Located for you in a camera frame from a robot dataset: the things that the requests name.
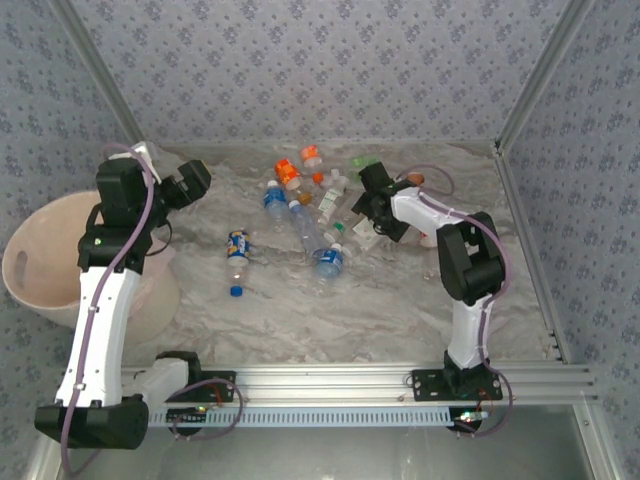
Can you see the small clear plastic bottle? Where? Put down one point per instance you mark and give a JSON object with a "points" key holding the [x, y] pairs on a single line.
{"points": [[342, 181]]}

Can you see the small circuit board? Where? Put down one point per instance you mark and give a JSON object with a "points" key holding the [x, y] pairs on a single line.
{"points": [[470, 416], [187, 415]]}

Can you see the large orange label bottle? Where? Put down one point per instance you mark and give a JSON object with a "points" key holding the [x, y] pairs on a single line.
{"points": [[286, 171]]}

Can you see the brown bottle cap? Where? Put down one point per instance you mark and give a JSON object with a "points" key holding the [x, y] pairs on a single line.
{"points": [[305, 199]]}

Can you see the orange bottle cap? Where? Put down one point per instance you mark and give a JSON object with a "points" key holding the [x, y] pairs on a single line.
{"points": [[318, 177]]}

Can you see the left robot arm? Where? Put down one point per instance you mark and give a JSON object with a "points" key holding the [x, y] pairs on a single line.
{"points": [[100, 325]]}

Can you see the green plastic bottle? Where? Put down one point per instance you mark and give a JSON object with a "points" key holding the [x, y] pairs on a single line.
{"points": [[364, 163]]}

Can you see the small orange label bottle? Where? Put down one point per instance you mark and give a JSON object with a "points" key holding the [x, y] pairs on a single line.
{"points": [[311, 154]]}

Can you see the blue label water bottle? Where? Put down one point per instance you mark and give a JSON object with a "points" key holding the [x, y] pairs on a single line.
{"points": [[275, 200], [329, 262]]}

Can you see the blue bottle cap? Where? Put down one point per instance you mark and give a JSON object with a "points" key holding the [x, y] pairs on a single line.
{"points": [[236, 291]]}

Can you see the clear unlabelled plastic bottle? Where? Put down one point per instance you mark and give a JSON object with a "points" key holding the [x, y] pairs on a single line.
{"points": [[306, 225]]}

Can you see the wide aluminium base rail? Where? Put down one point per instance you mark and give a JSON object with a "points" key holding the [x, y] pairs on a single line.
{"points": [[325, 385]]}

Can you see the white green label bottle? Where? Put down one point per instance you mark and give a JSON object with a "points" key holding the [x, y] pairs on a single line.
{"points": [[328, 202]]}

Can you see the aluminium lower frame bar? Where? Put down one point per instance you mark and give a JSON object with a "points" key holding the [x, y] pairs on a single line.
{"points": [[42, 465], [597, 445]]}

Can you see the aluminium frame post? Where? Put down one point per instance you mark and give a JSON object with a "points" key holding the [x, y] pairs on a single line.
{"points": [[95, 65], [545, 70]]}

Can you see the grey metal sheet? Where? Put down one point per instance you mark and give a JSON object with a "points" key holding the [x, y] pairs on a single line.
{"points": [[325, 455]]}

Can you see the clear bottle with green cap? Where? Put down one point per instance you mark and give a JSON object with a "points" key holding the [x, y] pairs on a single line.
{"points": [[336, 231]]}

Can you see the beige plastic bin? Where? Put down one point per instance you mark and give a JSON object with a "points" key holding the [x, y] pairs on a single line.
{"points": [[45, 260]]}

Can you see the blue yellow label soda bottle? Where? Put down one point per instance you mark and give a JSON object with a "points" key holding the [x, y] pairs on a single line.
{"points": [[238, 245]]}

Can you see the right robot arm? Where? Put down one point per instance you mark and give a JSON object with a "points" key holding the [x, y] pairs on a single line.
{"points": [[470, 330]]}

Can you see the aluminium side rail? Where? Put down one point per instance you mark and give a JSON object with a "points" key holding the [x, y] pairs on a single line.
{"points": [[530, 260]]}

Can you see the clear bottle with white label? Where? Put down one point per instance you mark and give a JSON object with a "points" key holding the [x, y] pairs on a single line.
{"points": [[365, 235]]}

